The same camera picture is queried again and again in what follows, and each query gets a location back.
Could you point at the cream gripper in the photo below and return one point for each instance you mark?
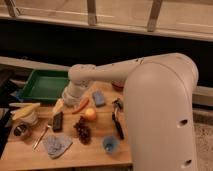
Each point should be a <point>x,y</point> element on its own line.
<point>58,106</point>

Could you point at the dark brown block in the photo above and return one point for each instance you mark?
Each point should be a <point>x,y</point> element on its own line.
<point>58,122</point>

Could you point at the silver fork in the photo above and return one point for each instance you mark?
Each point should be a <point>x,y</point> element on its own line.
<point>47,127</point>

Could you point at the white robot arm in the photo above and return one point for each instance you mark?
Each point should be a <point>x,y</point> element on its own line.
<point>157,106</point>

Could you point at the metal cup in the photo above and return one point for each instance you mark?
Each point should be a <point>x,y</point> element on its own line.
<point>22,131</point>

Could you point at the blue plastic cup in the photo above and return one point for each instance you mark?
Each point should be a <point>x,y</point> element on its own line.
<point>110,144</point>

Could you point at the green plastic tray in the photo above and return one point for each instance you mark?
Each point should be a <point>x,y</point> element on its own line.
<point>44,86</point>

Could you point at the orange carrot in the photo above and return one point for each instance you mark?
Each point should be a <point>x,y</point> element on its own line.
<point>83,103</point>

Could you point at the white mug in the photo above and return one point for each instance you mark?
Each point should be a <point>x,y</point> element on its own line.
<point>31,119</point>

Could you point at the orange fruit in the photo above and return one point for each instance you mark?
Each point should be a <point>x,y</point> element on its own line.
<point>90,114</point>

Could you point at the dark grape bunch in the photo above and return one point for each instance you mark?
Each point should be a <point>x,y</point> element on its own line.
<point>83,131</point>

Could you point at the blue grey cloth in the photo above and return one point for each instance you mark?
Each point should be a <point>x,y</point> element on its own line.
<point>56,146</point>

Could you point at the blue sponge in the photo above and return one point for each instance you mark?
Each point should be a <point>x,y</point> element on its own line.
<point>98,98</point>

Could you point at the red bowl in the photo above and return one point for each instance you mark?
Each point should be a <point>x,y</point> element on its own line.
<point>117,87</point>

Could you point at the black handled dish brush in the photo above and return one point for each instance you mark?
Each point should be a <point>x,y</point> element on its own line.
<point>118,106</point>

